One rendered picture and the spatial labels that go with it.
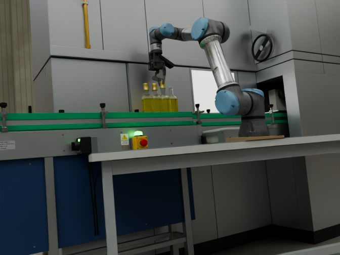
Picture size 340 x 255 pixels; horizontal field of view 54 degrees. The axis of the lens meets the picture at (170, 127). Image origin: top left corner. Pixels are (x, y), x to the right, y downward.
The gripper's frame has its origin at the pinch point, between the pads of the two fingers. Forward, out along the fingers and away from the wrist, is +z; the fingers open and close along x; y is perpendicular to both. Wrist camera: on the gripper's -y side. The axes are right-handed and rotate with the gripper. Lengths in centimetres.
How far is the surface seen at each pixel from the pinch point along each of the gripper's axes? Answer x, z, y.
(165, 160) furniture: 51, 47, 33
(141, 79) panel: -11.9, -5.1, 7.8
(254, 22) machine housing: -8, -57, -99
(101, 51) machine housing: -13.1, -21.3, 33.3
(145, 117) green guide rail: 13.5, 23.5, 20.8
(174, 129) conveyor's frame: 15.6, 31.1, 3.8
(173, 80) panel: -11.5, -5.2, -16.5
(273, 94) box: -8, 3, -111
